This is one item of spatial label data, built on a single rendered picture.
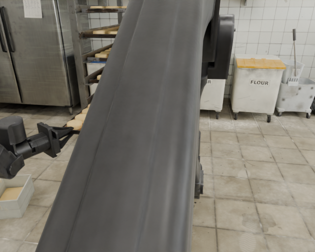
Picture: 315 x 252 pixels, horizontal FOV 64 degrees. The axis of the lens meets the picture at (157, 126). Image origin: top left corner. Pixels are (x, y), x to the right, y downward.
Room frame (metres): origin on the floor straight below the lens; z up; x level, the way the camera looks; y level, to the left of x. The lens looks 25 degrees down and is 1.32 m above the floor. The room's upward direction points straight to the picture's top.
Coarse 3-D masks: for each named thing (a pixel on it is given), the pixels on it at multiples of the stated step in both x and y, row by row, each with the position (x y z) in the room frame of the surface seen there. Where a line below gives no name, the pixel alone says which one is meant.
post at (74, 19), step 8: (72, 0) 1.02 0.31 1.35; (72, 8) 1.02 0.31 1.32; (72, 16) 1.02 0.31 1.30; (72, 24) 1.02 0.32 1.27; (72, 32) 1.02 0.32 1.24; (72, 40) 1.02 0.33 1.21; (80, 40) 1.03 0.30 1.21; (80, 48) 1.02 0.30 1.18; (80, 56) 1.01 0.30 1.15; (80, 64) 1.02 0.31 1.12; (80, 72) 1.02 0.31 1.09; (80, 80) 1.02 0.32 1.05; (80, 88) 1.02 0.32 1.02; (80, 96) 1.02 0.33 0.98; (88, 96) 1.04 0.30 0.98
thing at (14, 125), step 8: (0, 120) 0.60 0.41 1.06; (8, 120) 0.61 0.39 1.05; (16, 120) 0.61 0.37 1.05; (0, 128) 0.57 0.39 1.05; (8, 128) 0.57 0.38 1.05; (16, 128) 0.59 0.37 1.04; (24, 128) 0.62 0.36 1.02; (0, 136) 0.57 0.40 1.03; (8, 136) 0.57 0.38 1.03; (16, 136) 0.59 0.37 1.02; (24, 136) 0.61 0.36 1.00; (8, 144) 0.57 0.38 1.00; (16, 152) 0.57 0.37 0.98; (16, 160) 0.55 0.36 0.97; (8, 168) 0.52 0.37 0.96; (16, 168) 0.54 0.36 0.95
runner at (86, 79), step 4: (100, 68) 1.20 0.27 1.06; (92, 72) 1.11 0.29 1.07; (96, 72) 1.14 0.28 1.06; (100, 72) 1.19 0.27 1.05; (88, 76) 1.05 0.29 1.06; (92, 76) 1.09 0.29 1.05; (96, 76) 1.14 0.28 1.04; (84, 80) 1.01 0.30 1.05; (88, 80) 1.05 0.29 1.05; (88, 84) 1.01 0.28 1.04
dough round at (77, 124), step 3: (69, 120) 0.79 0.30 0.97; (72, 120) 0.79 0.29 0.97; (75, 120) 0.79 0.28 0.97; (78, 120) 0.79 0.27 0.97; (66, 123) 0.77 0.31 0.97; (69, 123) 0.77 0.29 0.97; (72, 123) 0.77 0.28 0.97; (75, 123) 0.77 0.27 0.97; (78, 123) 0.77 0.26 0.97; (81, 123) 0.78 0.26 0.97; (72, 126) 0.76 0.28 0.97; (75, 126) 0.76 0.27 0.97; (78, 126) 0.76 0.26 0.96; (81, 126) 0.78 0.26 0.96; (72, 129) 0.76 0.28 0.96; (75, 129) 0.76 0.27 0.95
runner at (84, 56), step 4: (100, 48) 1.22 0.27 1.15; (104, 48) 1.27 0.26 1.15; (108, 48) 1.33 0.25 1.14; (88, 52) 1.08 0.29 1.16; (92, 52) 1.12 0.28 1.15; (96, 52) 1.17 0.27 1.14; (84, 56) 1.04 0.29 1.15; (88, 56) 1.08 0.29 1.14; (92, 56) 1.12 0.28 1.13; (84, 60) 1.03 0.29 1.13
